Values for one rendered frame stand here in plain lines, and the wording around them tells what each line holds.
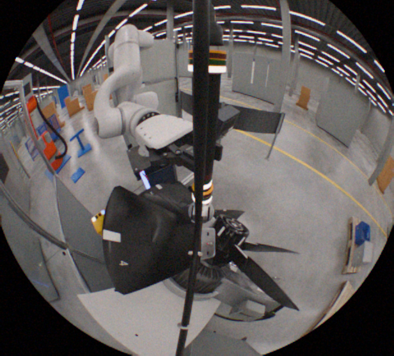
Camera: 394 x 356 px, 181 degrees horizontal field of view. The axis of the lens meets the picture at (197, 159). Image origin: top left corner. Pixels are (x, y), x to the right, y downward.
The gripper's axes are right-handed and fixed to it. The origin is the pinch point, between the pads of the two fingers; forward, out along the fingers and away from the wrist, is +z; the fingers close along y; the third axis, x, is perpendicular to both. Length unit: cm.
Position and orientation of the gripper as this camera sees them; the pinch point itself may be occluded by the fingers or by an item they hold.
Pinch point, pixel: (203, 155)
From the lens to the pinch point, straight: 22.6
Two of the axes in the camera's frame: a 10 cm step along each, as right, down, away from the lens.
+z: 7.5, 4.4, -4.9
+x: -0.1, -7.4, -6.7
